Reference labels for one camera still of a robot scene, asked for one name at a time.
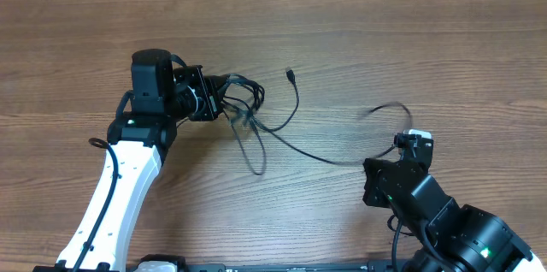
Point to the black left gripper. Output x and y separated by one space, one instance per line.
207 84

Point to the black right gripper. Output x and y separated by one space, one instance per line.
371 197

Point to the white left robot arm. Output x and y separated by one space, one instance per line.
165 91

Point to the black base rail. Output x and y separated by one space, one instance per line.
370 266

